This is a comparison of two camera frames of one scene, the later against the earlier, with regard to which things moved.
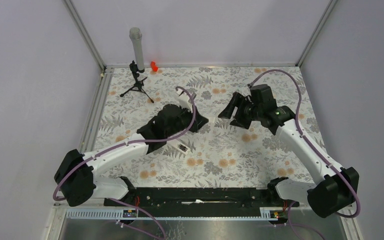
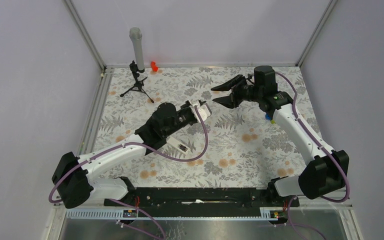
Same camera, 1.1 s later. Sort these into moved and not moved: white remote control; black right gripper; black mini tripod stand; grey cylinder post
Moved: black right gripper
Not moved: grey cylinder post; black mini tripod stand; white remote control
